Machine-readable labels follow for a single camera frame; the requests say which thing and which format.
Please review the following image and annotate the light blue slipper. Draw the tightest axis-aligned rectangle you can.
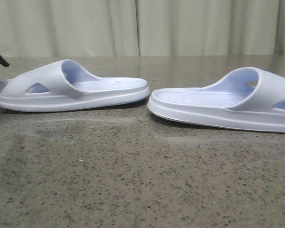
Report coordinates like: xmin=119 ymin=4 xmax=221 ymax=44
xmin=147 ymin=67 xmax=285 ymax=133
xmin=0 ymin=59 xmax=150 ymax=112

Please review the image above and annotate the pale green curtain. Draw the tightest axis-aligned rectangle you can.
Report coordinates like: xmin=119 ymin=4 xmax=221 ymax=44
xmin=0 ymin=0 xmax=285 ymax=57

